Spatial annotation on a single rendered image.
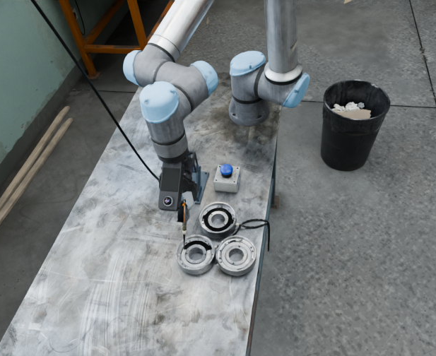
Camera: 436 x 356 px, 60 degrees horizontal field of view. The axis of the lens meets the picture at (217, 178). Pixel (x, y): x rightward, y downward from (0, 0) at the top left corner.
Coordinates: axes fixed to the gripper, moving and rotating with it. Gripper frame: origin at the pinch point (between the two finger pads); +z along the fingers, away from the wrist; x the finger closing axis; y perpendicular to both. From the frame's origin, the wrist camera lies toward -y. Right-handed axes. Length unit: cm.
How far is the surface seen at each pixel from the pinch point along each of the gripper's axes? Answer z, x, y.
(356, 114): 58, -58, 111
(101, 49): 68, 124, 183
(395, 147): 93, -87, 123
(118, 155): 13.2, 33.2, 27.9
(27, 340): 13, 33, -35
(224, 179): 8.6, -6.9, 17.6
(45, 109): 85, 152, 130
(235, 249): 11.0, -13.8, -4.3
